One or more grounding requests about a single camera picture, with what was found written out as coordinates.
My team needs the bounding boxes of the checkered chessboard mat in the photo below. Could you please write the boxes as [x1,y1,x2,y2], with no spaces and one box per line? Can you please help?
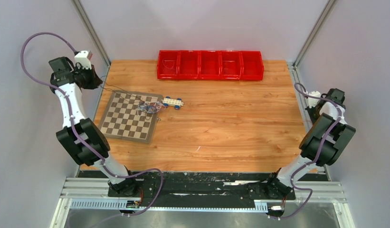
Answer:
[97,90,163,144]

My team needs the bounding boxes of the right aluminium frame post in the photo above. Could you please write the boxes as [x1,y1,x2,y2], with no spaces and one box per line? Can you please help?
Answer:
[293,0,338,68]

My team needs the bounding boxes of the blue wire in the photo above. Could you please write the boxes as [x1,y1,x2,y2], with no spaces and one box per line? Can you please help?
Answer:
[136,101,165,115]

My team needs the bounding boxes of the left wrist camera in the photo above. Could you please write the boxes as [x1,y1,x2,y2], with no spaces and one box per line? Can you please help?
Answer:
[74,50,93,70]

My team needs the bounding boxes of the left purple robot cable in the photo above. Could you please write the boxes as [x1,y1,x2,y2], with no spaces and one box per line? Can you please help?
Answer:
[20,32,164,218]

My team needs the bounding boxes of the left aluminium frame post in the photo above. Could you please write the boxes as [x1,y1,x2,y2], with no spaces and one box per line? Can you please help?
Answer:
[71,0,111,68]

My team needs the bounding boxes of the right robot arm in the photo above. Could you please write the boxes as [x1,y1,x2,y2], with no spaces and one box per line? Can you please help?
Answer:
[263,83,356,199]

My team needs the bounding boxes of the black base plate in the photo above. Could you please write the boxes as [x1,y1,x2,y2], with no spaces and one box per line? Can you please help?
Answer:
[105,172,283,209]

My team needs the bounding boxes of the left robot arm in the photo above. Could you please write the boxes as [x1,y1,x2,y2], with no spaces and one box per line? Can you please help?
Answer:
[49,57,139,197]

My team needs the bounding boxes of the aluminium frame post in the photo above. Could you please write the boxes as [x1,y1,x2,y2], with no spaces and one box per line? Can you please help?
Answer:
[71,0,111,68]
[293,0,338,68]

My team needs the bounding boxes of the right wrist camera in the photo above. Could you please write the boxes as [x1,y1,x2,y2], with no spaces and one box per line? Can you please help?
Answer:
[307,91,321,108]

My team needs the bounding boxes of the aluminium front rail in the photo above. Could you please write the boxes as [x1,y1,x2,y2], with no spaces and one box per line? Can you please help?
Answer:
[60,178,347,212]

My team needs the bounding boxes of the white toy car blue wheels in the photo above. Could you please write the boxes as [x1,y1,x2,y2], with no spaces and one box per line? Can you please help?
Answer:
[162,96,184,110]

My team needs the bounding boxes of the red bin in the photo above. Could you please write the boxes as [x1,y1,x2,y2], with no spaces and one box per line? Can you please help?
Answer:
[221,51,241,81]
[199,51,220,80]
[157,50,179,80]
[178,50,200,80]
[240,51,264,81]

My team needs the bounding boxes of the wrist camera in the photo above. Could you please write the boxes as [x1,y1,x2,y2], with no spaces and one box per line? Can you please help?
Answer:
[74,50,93,70]
[307,91,321,108]

